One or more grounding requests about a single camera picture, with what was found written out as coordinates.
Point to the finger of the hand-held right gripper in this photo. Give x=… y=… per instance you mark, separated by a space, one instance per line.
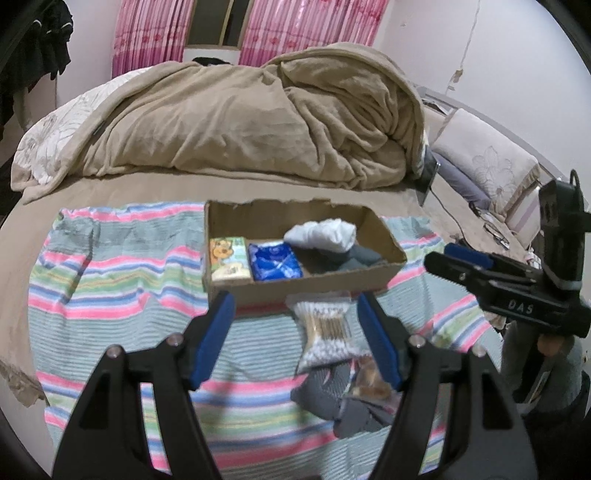
x=467 y=254
x=455 y=272

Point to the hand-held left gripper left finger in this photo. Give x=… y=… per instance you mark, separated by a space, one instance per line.
x=214 y=337

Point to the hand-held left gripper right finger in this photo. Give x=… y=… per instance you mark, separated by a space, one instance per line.
x=379 y=344

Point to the cotton swab bag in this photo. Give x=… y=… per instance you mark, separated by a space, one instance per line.
x=325 y=332

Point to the cardboard box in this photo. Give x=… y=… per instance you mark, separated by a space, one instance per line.
x=318 y=281

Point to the person's right forearm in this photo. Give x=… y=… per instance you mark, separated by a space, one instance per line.
x=540 y=374

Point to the person's right hand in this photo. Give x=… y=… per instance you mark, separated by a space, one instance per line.
x=549 y=345

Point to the eyeglasses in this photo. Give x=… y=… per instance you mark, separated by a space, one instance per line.
x=496 y=233

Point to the clear packet with brown contents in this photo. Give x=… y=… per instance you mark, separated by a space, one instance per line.
x=369 y=381

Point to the grey blue pillow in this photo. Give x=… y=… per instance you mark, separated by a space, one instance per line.
x=457 y=180

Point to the green orange tissue packet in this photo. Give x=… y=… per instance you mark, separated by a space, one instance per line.
x=229 y=258

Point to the grey crumpled cloth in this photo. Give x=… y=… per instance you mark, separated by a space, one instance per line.
x=318 y=397

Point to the dark tablet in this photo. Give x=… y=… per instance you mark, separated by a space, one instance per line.
x=427 y=177

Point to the dark grey folded cloth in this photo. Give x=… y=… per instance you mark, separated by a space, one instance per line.
x=351 y=261

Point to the white floral pillow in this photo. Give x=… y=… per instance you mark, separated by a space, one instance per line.
x=489 y=161

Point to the blue plastic packet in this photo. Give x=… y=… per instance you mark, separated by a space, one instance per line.
x=274 y=261

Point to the striped pastel towel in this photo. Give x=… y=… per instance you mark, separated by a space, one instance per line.
x=115 y=277

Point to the white rolled cloth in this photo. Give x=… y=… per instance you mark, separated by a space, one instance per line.
x=321 y=234

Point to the grey bed headboard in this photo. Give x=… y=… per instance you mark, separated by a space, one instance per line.
x=508 y=129

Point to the bed with tan sheet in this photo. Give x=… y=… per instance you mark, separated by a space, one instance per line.
x=138 y=187

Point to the beige fleece blanket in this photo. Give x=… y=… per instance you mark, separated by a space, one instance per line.
x=258 y=120

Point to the white floral quilt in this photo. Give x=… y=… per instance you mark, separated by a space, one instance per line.
x=51 y=134

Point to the pink curtain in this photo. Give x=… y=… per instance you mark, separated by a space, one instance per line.
x=309 y=25
x=150 y=34

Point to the window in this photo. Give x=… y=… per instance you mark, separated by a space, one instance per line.
x=220 y=23

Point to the dark hanging clothes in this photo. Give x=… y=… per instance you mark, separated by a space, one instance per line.
x=30 y=50

